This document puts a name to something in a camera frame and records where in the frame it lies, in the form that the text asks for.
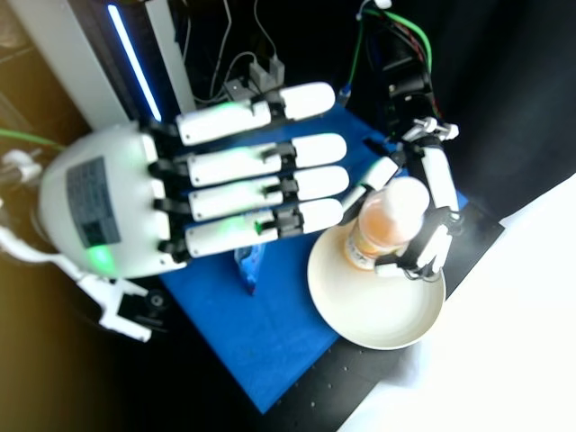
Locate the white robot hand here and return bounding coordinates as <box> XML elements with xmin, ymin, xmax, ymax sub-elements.
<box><xmin>340</xmin><ymin>139</ymin><xmax>463</xmax><ymax>284</ymax></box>
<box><xmin>38</xmin><ymin>80</ymin><xmax>351</xmax><ymax>280</ymax></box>

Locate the orange drink bottle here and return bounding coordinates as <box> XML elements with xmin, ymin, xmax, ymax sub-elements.
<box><xmin>344</xmin><ymin>177</ymin><xmax>431</xmax><ymax>273</ymax></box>

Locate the small blue packet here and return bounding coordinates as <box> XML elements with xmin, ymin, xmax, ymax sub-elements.
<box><xmin>232</xmin><ymin>240</ymin><xmax>267</xmax><ymax>297</ymax></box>

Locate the white round plate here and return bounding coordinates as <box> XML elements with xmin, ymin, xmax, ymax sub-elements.
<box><xmin>307</xmin><ymin>215</ymin><xmax>447</xmax><ymax>350</ymax></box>

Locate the black backdrop cloth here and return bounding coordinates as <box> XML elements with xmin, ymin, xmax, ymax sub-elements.
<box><xmin>427</xmin><ymin>0</ymin><xmax>576</xmax><ymax>226</ymax></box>

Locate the white column with blue light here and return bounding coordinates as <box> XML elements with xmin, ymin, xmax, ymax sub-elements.
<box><xmin>8</xmin><ymin>0</ymin><xmax>199</xmax><ymax>131</ymax></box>

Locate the white sheet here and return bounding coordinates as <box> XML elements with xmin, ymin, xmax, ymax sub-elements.
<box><xmin>335</xmin><ymin>168</ymin><xmax>576</xmax><ymax>432</ymax></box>

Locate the charger plug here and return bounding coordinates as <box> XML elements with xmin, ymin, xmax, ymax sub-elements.
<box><xmin>249</xmin><ymin>53</ymin><xmax>287</xmax><ymax>91</ymax></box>

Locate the blue cloth bag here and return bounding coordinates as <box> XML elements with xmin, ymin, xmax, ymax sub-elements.
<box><xmin>159</xmin><ymin>101</ymin><xmax>469</xmax><ymax>414</ymax></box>

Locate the green cable with blue plug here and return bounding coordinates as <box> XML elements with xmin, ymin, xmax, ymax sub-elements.
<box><xmin>340</xmin><ymin>0</ymin><xmax>434</xmax><ymax>107</ymax></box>

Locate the white cable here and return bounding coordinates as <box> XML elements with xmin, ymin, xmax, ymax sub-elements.
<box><xmin>193</xmin><ymin>50</ymin><xmax>258</xmax><ymax>104</ymax></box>
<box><xmin>253</xmin><ymin>0</ymin><xmax>279</xmax><ymax>59</ymax></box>
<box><xmin>210</xmin><ymin>0</ymin><xmax>235</xmax><ymax>100</ymax></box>

